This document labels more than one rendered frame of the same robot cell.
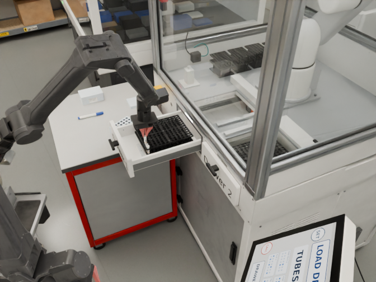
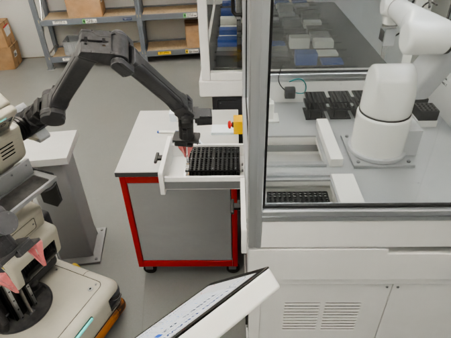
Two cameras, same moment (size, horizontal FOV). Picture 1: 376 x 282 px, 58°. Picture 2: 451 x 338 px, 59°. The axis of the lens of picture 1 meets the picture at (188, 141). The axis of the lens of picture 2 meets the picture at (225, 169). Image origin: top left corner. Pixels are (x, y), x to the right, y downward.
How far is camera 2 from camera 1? 0.55 m
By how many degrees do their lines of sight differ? 21
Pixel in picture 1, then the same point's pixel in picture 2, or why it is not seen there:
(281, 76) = (252, 98)
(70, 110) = (156, 123)
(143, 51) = not seen: hidden behind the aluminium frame
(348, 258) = (234, 310)
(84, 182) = (136, 193)
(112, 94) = not seen: hidden behind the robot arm
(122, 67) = (115, 64)
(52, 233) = (118, 242)
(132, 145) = (181, 166)
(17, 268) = not seen: outside the picture
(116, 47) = (115, 45)
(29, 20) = (193, 43)
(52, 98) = (64, 84)
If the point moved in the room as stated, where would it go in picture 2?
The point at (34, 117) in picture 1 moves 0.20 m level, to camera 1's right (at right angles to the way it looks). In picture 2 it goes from (53, 100) to (104, 111)
